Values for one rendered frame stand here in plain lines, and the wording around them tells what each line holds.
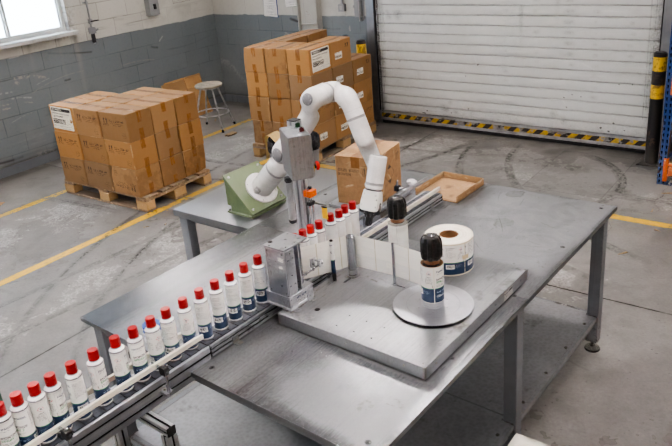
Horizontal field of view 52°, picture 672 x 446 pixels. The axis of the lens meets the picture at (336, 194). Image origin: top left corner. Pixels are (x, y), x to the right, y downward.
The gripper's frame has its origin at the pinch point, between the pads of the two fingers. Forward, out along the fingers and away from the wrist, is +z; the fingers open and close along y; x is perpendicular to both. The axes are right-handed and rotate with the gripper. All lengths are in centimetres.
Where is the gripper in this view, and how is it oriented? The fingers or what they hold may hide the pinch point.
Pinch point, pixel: (368, 221)
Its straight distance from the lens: 329.3
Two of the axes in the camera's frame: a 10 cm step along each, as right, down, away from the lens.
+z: -1.4, 9.8, 1.2
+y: 7.8, 1.8, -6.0
